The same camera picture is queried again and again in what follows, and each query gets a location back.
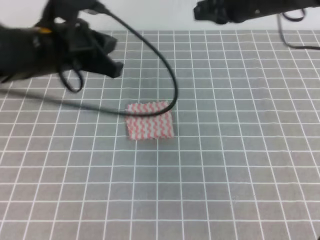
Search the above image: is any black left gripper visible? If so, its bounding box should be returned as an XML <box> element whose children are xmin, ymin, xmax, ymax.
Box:
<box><xmin>14</xmin><ymin>22</ymin><xmax>124</xmax><ymax>78</ymax></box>

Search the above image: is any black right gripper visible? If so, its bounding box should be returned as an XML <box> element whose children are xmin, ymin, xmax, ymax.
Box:
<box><xmin>193</xmin><ymin>0</ymin><xmax>295</xmax><ymax>24</ymax></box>

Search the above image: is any pink white wavy striped towel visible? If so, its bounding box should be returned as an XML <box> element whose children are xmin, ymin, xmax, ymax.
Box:
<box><xmin>125</xmin><ymin>101</ymin><xmax>175</xmax><ymax>141</ymax></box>

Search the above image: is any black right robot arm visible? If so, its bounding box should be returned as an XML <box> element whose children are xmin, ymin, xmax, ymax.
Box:
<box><xmin>193</xmin><ymin>0</ymin><xmax>320</xmax><ymax>25</ymax></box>

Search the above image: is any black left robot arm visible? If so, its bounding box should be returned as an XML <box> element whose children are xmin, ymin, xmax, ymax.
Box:
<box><xmin>0</xmin><ymin>20</ymin><xmax>123</xmax><ymax>83</ymax></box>

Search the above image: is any grey grid tablecloth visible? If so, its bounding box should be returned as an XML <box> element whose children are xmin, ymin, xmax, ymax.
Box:
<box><xmin>0</xmin><ymin>30</ymin><xmax>320</xmax><ymax>240</ymax></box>

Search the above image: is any black left camera cable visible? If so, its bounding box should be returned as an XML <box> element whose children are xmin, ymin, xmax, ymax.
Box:
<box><xmin>0</xmin><ymin>2</ymin><xmax>179</xmax><ymax>117</ymax></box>

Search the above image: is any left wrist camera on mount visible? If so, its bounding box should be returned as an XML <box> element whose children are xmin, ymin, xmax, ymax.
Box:
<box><xmin>36</xmin><ymin>0</ymin><xmax>106</xmax><ymax>27</ymax></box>

